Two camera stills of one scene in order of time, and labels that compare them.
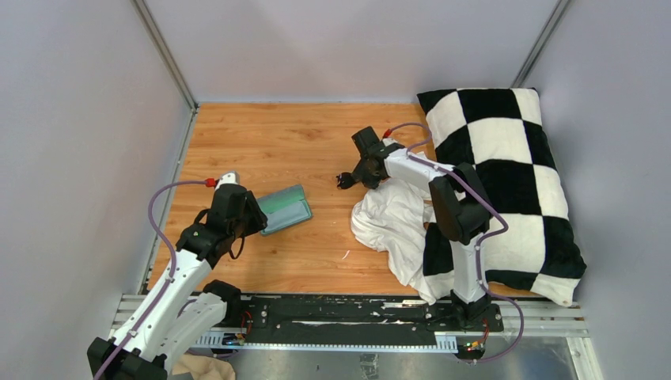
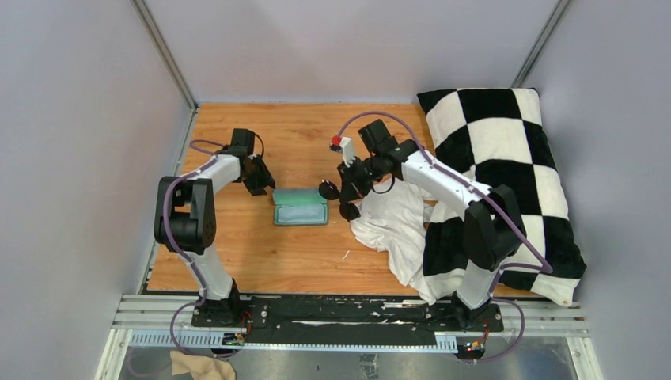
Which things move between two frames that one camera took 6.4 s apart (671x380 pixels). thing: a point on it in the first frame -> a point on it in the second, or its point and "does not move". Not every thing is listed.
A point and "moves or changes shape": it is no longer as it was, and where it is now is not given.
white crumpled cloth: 392,220 does not move
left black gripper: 258,218 -> 265,179
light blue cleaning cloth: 286,216 moves or changes shape
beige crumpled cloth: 203,367 does not move
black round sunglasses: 345,180 moves or changes shape
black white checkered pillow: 502,137 does not move
